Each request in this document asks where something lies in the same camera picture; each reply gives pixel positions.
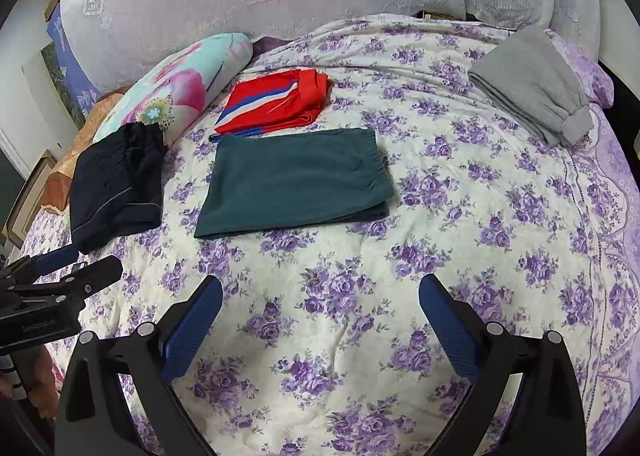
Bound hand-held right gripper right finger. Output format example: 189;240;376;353
418;274;587;456

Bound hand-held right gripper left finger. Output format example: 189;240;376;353
54;275;224;456

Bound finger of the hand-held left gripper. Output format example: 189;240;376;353
0;255;124;309
0;245;80;287

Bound teal pants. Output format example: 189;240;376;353
194;127;396;239

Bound dark navy folded pants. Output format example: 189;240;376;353
69;122;168;254

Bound grey folded pants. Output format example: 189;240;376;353
467;24;595;147

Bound red patterned cloth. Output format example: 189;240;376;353
27;350;65;421

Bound orange cloth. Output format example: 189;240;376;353
40;90;128;214

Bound purple floral bedspread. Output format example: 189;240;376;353
10;13;640;456

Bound landscape picture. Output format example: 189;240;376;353
21;40;86;131

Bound blue poster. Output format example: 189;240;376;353
46;3;103;119

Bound pink floral pillow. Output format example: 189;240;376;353
92;32;255;149

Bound red striped folded shorts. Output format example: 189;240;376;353
209;68;333;143

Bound mauve cloth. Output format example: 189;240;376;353
251;36;287;59

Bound wooden picture frame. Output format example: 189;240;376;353
1;150;57;249

